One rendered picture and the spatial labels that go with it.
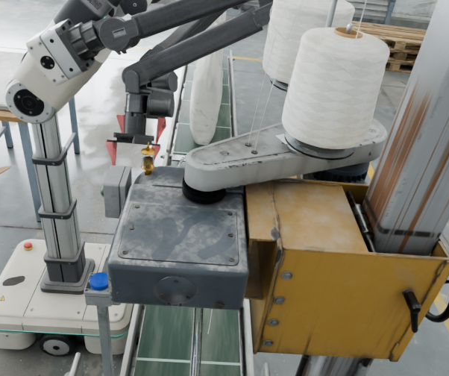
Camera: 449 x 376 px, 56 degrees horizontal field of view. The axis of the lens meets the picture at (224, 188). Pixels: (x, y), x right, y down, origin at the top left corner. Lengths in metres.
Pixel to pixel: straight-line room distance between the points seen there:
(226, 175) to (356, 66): 0.32
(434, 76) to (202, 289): 0.50
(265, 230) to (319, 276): 0.13
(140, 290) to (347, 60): 0.48
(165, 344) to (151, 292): 1.03
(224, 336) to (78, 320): 0.65
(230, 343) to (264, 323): 0.88
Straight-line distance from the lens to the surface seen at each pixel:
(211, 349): 1.76
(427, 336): 2.64
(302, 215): 0.85
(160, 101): 1.13
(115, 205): 0.92
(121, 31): 1.11
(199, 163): 0.80
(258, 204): 0.84
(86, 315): 2.02
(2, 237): 2.88
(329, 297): 0.87
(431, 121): 0.75
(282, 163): 0.86
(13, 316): 2.10
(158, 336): 1.78
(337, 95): 0.64
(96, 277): 1.35
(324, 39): 0.65
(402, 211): 0.84
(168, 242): 0.74
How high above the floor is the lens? 1.84
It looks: 35 degrees down
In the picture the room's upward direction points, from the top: 7 degrees clockwise
